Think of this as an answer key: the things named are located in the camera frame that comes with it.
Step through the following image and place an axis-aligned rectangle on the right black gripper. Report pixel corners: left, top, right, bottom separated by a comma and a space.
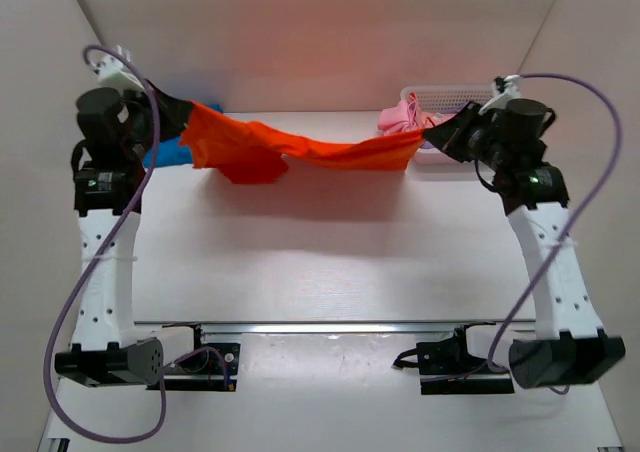
423, 102, 512, 171

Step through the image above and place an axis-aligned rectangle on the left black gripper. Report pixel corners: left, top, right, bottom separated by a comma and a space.
129, 66, 198, 144

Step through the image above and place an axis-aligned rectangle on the orange t-shirt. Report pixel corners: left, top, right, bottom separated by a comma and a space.
180, 102, 424, 185

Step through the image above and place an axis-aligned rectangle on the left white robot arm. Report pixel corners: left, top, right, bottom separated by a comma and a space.
53, 87, 209, 387

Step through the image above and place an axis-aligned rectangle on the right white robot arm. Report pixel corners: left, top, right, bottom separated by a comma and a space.
421, 98, 626, 389

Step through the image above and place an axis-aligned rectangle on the light pink t-shirt in basket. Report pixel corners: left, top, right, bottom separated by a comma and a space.
421, 113, 454, 128

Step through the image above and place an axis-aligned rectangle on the folded blue t-shirt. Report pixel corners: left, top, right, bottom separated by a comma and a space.
142, 103, 224, 168

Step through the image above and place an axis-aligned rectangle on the white plastic basket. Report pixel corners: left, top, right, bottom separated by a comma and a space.
400, 85, 493, 166

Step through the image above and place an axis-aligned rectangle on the pink t-shirt over basket edge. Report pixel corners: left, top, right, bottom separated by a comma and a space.
377, 95, 425, 135

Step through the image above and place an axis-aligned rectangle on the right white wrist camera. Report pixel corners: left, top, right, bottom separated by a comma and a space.
479, 75, 521, 115

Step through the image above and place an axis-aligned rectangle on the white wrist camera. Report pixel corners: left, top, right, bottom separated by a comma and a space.
479, 75, 521, 115
89, 54, 143, 92

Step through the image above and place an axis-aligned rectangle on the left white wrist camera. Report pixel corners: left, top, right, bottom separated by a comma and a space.
89, 54, 143, 92

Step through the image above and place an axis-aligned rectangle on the aluminium rail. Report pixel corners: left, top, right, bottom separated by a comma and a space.
134, 319, 536, 337

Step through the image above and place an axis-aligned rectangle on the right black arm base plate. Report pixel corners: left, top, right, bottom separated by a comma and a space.
392, 337, 515, 396

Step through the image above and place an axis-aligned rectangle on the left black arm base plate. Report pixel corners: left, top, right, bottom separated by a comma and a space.
164, 332, 241, 393

